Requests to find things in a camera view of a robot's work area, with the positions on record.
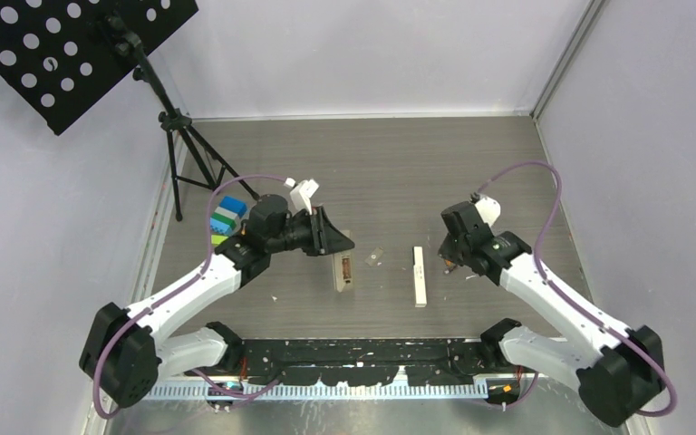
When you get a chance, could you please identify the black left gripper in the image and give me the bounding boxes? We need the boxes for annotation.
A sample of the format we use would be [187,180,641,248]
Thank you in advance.
[266,207,353,257]

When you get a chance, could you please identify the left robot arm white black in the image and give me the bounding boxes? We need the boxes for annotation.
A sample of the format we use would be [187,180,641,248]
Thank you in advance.
[79,195,355,409]

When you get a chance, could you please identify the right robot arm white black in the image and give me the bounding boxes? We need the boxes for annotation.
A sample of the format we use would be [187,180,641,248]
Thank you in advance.
[439,196,667,427]

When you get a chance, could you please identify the white slim remote control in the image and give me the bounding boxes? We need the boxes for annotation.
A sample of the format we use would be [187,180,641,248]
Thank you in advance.
[412,246,428,308]

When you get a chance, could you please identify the green blue toy brick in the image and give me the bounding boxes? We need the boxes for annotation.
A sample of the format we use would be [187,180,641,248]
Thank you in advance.
[208,217,237,237]

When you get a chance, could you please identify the lime green toy wedge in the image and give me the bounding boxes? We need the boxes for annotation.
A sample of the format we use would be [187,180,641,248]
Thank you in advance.
[210,234,228,247]

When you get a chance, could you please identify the grey toy brick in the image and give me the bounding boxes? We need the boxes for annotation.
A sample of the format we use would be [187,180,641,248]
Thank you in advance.
[213,207,239,225]

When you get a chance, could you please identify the black perforated music stand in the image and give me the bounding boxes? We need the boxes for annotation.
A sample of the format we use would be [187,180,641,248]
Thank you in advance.
[0,0,240,196]

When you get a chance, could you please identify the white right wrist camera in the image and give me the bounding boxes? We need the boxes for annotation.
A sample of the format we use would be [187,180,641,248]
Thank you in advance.
[470,192,501,227]

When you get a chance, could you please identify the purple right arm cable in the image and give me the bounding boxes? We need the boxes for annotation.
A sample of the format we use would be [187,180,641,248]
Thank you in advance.
[474,160,680,417]

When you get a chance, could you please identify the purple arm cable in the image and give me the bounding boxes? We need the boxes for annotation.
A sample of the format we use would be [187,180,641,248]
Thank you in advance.
[474,160,680,417]
[92,174,294,421]

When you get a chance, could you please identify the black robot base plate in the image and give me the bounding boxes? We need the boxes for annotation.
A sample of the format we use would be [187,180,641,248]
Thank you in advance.
[184,337,543,389]

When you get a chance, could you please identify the aluminium rail frame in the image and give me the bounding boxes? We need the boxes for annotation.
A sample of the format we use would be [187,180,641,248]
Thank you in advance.
[88,335,639,402]

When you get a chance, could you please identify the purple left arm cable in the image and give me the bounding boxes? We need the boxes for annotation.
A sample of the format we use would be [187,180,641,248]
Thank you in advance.
[92,174,294,421]

